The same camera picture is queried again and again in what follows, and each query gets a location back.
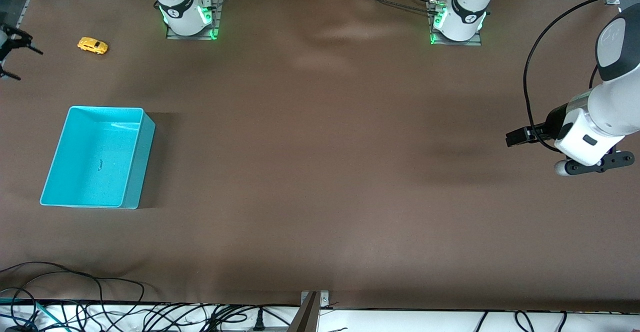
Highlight tangled black cables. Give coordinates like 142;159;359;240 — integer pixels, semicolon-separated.
0;299;301;332

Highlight turquoise plastic bin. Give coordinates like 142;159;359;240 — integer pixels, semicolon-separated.
39;106;156;210

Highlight brown table cloth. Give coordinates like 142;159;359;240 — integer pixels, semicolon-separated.
0;0;640;313

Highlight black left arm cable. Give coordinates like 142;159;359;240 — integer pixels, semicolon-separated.
523;0;640;153

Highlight teal cable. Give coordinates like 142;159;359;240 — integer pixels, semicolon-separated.
0;297;56;332

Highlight yellow beetle toy car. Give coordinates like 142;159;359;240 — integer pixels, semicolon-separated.
77;37;109;55

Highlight grey power strip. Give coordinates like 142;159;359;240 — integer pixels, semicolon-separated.
212;325;291;332

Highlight grey metal camera post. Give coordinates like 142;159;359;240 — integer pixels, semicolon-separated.
287;292;320;332

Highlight black loop cable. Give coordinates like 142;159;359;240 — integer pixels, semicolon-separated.
0;261;146;305

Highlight black base supply cable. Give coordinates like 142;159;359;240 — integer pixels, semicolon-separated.
350;0;446;15

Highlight metal bracket plate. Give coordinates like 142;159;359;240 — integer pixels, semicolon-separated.
300;290;330;309

